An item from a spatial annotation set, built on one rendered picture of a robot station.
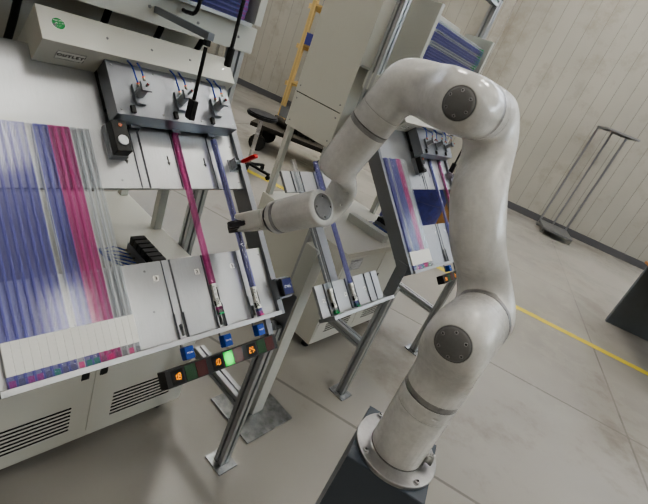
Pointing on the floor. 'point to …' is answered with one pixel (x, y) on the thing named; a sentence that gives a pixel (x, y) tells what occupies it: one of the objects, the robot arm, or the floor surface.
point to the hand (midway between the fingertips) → (236, 226)
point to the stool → (258, 135)
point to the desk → (641, 309)
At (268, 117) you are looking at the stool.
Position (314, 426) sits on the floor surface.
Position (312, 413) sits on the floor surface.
